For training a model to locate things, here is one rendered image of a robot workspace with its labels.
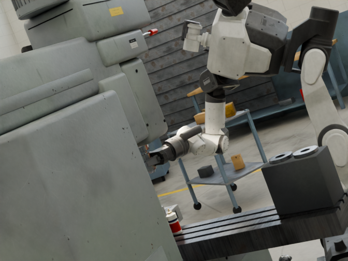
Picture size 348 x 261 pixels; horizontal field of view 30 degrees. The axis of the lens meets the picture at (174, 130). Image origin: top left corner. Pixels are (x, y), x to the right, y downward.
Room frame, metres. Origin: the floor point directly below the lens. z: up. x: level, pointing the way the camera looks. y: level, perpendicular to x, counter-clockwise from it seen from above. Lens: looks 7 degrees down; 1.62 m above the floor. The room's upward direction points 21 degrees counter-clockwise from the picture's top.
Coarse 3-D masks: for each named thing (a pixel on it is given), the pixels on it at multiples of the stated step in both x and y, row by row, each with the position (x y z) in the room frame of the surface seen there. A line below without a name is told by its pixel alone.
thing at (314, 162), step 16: (272, 160) 2.27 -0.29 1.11; (288, 160) 2.23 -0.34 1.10; (304, 160) 2.17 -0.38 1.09; (320, 160) 2.16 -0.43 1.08; (272, 176) 2.25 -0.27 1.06; (288, 176) 2.22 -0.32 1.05; (304, 176) 2.18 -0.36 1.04; (320, 176) 2.15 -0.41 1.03; (336, 176) 2.22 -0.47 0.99; (272, 192) 2.27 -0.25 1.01; (288, 192) 2.23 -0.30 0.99; (304, 192) 2.19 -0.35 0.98; (320, 192) 2.16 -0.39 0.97; (336, 192) 2.19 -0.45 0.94; (288, 208) 2.24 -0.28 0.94; (304, 208) 2.21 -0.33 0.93; (320, 208) 2.18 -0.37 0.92
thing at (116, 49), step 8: (128, 32) 2.48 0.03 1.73; (136, 32) 2.52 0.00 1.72; (104, 40) 2.32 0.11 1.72; (112, 40) 2.36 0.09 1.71; (120, 40) 2.40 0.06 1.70; (128, 40) 2.45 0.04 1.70; (136, 40) 2.50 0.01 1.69; (144, 40) 2.55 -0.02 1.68; (104, 48) 2.30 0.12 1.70; (112, 48) 2.34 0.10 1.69; (120, 48) 2.39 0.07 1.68; (128, 48) 2.43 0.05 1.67; (136, 48) 2.48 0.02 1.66; (144, 48) 2.53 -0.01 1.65; (104, 56) 2.28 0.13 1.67; (112, 56) 2.33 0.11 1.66; (120, 56) 2.37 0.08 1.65; (128, 56) 2.42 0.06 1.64; (136, 56) 2.49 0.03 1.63; (104, 64) 2.28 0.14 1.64; (112, 64) 2.32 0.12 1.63
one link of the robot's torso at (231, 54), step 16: (224, 16) 2.64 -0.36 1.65; (240, 16) 2.63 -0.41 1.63; (256, 16) 2.68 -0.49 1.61; (272, 16) 2.73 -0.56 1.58; (224, 32) 2.60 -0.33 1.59; (240, 32) 2.59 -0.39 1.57; (256, 32) 2.61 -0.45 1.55; (272, 32) 2.62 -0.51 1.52; (224, 48) 2.63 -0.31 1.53; (240, 48) 2.61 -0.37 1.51; (256, 48) 2.60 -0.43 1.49; (272, 48) 2.60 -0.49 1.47; (208, 64) 2.74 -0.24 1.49; (224, 64) 2.68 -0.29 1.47; (240, 64) 2.66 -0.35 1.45; (256, 64) 2.65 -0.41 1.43; (272, 64) 2.64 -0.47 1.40
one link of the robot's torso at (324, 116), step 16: (304, 64) 2.60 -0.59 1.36; (320, 64) 2.58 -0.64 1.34; (304, 80) 2.60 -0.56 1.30; (320, 80) 2.60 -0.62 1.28; (304, 96) 2.61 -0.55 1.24; (320, 96) 2.62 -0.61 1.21; (320, 112) 2.63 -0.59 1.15; (336, 112) 2.62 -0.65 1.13; (320, 128) 2.64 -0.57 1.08; (336, 128) 2.60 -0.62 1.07; (320, 144) 2.62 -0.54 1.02
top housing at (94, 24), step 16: (80, 0) 2.26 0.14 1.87; (96, 0) 2.34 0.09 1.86; (112, 0) 2.43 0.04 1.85; (128, 0) 2.53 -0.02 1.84; (48, 16) 2.30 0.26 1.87; (64, 16) 2.27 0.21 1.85; (80, 16) 2.24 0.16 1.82; (96, 16) 2.31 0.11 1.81; (112, 16) 2.39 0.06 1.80; (128, 16) 2.49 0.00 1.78; (144, 16) 2.59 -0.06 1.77; (32, 32) 2.34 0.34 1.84; (48, 32) 2.31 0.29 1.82; (64, 32) 2.28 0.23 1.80; (80, 32) 2.25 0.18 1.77; (96, 32) 2.27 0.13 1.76; (112, 32) 2.36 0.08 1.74
